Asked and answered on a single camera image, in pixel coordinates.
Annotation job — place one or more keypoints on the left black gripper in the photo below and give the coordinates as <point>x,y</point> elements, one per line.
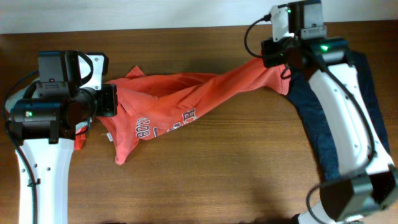
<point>111,92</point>

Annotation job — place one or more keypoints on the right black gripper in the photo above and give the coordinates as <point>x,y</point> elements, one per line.
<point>267,46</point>

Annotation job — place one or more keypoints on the orange printed t-shirt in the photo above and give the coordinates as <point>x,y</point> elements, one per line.
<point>152,105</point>

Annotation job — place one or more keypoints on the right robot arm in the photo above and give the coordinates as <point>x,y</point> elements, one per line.
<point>368,177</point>

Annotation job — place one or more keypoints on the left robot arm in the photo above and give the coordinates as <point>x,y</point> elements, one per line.
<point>43,127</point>

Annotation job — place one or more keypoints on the orange folded shirt under grey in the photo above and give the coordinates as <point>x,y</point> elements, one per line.
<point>80,138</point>

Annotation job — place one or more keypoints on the navy blue folded shirt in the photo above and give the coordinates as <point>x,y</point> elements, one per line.
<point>314,121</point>

